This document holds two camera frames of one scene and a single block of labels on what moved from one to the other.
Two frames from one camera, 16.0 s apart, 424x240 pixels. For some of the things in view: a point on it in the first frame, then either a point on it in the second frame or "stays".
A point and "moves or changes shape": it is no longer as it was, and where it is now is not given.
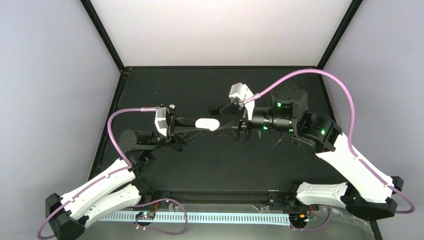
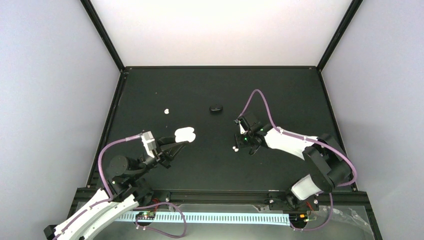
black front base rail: x=259 y=196 stays
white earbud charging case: x=212 y=124 moves or changes shape
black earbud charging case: x=214 y=110 stays
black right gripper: x=234 y=126 -> x=239 y=143
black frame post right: x=353 y=8 stays
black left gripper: x=173 y=140 -> x=164 y=150
